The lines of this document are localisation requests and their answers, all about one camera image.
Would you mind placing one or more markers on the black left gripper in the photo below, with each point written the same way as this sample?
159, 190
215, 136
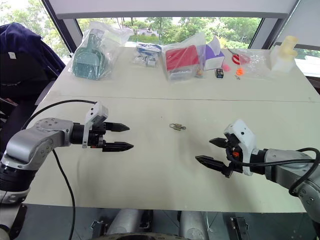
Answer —
97, 136

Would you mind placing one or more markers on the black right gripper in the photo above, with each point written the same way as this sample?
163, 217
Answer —
233, 152

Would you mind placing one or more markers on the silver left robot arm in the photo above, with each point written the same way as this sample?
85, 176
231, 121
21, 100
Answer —
25, 147

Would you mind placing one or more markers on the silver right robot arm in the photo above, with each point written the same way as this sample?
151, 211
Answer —
282, 170

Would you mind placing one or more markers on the small metal clip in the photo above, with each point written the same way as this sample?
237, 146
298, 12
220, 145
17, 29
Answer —
175, 126

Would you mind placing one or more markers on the silver rounded robot leg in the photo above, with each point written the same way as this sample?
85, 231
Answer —
192, 225
127, 222

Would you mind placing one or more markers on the small metal piece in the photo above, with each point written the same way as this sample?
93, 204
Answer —
237, 77

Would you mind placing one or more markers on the small black cube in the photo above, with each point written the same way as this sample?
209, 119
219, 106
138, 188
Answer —
219, 73

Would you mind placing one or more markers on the green scoop in plastic bag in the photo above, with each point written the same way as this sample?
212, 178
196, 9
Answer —
90, 60

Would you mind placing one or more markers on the small orange object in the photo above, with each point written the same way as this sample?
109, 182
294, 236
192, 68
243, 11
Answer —
240, 72

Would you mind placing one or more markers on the small pink object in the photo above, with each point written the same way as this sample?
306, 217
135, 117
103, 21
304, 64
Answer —
226, 67

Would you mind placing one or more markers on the bag of small packets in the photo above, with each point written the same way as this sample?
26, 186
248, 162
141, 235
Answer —
147, 56

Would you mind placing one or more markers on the purple and white carton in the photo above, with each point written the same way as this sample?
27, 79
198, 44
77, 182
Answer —
213, 56

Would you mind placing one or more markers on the red scissors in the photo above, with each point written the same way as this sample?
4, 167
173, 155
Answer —
237, 58

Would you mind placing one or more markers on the red box in plastic bag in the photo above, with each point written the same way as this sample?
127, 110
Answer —
181, 60

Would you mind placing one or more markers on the clear plastic bag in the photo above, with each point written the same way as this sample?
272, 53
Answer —
257, 62

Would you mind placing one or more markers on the black chair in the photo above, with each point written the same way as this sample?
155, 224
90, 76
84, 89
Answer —
20, 85

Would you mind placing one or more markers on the cream plastic pipe fitting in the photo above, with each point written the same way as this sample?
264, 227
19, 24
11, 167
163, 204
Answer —
285, 55

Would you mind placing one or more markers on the dark blue jacket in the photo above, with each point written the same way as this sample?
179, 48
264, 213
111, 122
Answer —
22, 50

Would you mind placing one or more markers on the grey window roller blind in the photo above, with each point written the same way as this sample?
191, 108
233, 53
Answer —
175, 7

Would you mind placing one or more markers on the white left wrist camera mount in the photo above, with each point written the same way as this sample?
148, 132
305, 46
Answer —
98, 111

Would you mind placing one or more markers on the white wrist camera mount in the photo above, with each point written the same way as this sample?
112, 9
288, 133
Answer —
243, 135
98, 111

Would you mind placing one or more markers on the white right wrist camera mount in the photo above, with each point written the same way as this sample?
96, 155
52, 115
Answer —
243, 135

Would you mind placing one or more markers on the black metal bracket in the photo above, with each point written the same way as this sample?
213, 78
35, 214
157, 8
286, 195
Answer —
240, 227
100, 226

